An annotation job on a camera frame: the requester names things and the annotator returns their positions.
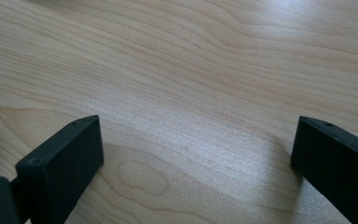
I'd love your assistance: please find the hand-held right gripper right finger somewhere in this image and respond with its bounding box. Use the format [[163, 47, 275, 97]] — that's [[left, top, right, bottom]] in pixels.
[[290, 115, 358, 224]]

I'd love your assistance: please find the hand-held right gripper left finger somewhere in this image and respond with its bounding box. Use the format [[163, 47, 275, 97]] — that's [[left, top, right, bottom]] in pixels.
[[14, 114, 105, 224]]

